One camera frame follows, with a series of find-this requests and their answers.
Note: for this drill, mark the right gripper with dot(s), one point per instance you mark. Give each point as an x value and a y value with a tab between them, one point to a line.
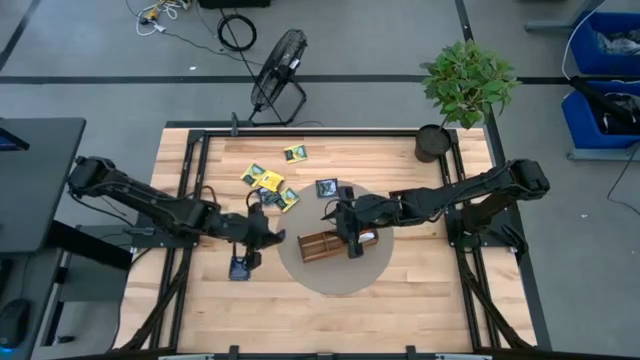
370	212

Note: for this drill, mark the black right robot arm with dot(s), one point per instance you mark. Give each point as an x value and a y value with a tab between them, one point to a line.
465	192

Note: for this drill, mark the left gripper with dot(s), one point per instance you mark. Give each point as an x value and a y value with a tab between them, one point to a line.
252	225

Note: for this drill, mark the black desk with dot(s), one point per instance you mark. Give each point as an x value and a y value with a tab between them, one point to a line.
40	190

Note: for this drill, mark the laptop with blue screen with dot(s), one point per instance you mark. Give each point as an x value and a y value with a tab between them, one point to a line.
10	142

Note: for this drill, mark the round grey mat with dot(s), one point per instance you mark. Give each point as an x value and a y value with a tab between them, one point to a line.
330	280

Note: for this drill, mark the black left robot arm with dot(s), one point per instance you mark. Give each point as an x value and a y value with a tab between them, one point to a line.
150	200

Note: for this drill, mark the blue storage bin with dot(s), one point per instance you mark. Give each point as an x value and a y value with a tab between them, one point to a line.
587	55
580	120

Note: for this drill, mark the black computer mouse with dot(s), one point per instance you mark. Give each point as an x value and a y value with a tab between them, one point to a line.
14	320

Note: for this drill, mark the blackcurrant tea packet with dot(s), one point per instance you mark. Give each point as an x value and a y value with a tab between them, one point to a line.
266	196
238	271
327	188

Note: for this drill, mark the black aluminium table frame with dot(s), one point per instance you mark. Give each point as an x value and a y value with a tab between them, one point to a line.
325	133

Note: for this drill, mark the potted green plant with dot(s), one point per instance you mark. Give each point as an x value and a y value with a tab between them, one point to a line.
465	85

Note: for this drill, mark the lemon lime tea packet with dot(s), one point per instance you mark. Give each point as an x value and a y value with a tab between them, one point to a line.
271	180
251	174
295	154
289	199

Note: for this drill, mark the wooden tea organizer box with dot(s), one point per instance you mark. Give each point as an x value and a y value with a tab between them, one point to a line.
320	246

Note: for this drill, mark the black floor fan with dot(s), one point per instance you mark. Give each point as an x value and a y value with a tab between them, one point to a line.
280	65

